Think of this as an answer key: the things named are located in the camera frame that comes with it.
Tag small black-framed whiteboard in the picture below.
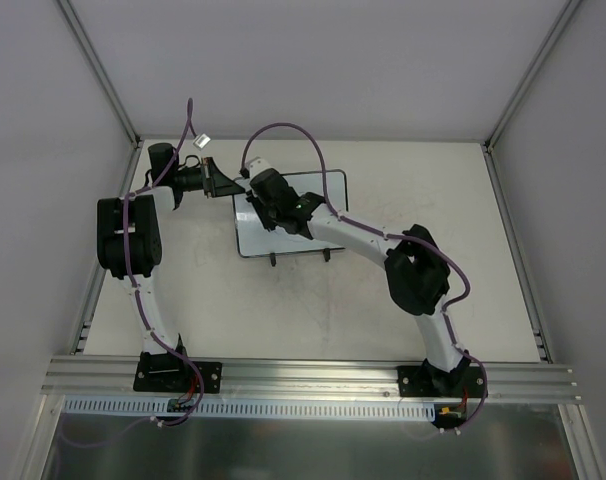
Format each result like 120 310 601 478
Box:
233 171 343 262

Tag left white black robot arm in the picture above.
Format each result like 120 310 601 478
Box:
97 143 244 390

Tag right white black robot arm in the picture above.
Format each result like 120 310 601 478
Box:
243 159 471 396

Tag black metal whiteboard stand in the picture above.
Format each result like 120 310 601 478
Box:
267 247 333 267

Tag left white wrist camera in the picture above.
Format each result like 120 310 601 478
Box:
192 134 211 151

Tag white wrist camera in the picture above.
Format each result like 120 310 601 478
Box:
192 134 211 151
240 157 272 179

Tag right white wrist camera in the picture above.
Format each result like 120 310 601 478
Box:
240 157 272 179

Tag left aluminium frame post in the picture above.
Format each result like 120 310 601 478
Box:
54 0 140 145

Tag aluminium frame post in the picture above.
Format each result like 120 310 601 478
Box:
484 0 587 151
54 0 140 145

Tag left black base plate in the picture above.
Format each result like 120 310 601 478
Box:
133 352 223 394

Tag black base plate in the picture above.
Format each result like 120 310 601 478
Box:
133 352 223 394
396 365 487 399

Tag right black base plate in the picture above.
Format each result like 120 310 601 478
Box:
396 365 487 399

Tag white slotted cable duct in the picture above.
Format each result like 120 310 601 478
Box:
62 395 436 422

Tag aluminium mounting rail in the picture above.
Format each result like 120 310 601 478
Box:
40 355 583 404

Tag right aluminium frame post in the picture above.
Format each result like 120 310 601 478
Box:
484 0 587 151

